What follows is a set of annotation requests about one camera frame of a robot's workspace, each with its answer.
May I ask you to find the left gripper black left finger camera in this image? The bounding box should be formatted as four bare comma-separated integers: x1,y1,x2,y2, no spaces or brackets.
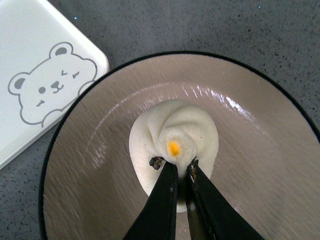
124,162,179,240

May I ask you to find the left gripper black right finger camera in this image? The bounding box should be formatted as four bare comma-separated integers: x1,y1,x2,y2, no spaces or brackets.
186,159,263,240

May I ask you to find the beige plate with black rim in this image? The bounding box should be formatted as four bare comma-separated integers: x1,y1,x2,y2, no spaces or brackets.
39,53,320,240

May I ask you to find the white steamed bun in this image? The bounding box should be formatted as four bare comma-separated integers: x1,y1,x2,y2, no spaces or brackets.
129,99,219,213

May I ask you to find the white bear-print tray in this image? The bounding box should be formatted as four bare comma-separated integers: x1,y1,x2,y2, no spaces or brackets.
0,0,110,167

